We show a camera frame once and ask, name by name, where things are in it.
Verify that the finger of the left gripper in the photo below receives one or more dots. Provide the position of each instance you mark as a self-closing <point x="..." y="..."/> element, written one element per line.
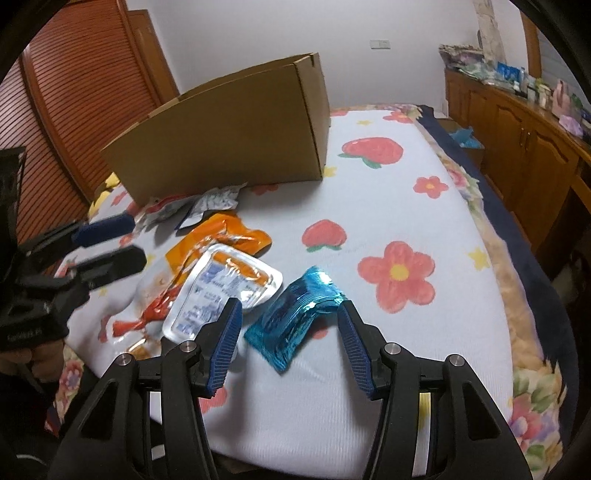
<point x="82" y="234"/>
<point x="105" y="269"/>

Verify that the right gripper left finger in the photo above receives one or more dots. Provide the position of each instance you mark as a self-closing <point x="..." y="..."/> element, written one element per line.
<point x="217" y="341"/>

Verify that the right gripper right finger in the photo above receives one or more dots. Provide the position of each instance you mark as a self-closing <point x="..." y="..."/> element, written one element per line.
<point x="362" y="344"/>

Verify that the blue foil snack packet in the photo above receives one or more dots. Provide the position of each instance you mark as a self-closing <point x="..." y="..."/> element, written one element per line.
<point x="278" y="333"/>

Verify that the orange chicken feet packet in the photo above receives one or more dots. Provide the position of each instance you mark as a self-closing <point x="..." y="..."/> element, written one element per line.
<point x="135" y="326"/>

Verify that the silver orange sauce pouch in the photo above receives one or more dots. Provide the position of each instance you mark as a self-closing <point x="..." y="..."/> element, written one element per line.
<point x="222" y="272"/>

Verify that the white panda snack packet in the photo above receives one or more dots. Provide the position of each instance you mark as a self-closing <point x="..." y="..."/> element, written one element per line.
<point x="159" y="210"/>

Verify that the silver printed snack packet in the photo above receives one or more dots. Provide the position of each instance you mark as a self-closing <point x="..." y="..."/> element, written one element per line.
<point x="214" y="200"/>

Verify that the left hand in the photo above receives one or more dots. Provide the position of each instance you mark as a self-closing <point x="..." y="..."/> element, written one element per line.
<point x="45" y="361"/>

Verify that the yellow plush toy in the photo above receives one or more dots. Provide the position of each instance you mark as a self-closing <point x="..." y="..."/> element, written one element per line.
<point x="101" y="193"/>

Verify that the white strawberry flower blanket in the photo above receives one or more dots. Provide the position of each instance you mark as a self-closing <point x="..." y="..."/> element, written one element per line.
<point x="388" y="228"/>

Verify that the brown louvered wardrobe door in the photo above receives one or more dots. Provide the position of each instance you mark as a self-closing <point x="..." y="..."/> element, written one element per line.
<point x="92" y="71"/>

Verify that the floral quilt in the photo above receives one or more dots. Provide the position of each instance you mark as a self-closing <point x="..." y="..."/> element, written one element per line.
<point x="539" y="332"/>

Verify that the brown cardboard box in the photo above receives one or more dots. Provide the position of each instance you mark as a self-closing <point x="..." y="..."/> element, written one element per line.
<point x="266" y="124"/>

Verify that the wooden cabinet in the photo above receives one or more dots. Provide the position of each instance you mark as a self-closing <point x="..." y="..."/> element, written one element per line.
<point x="530" y="161"/>

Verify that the purple cloth on cabinet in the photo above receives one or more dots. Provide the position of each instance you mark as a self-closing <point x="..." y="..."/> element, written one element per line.
<point x="571" y="125"/>

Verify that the folded floral cloth pile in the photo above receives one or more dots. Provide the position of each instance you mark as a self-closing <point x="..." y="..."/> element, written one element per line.
<point x="465" y="58"/>

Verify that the blue box on cabinet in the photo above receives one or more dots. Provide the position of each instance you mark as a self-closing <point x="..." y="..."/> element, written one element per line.
<point x="508" y="73"/>

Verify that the pink kettle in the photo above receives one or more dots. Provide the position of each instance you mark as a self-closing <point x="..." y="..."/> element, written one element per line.
<point x="561" y="102"/>

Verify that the beige curtain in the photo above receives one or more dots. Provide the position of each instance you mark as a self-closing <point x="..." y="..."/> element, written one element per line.
<point x="492" y="44"/>

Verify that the white wall switch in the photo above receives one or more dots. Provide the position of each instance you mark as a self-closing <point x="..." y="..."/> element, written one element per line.
<point x="380" y="45"/>

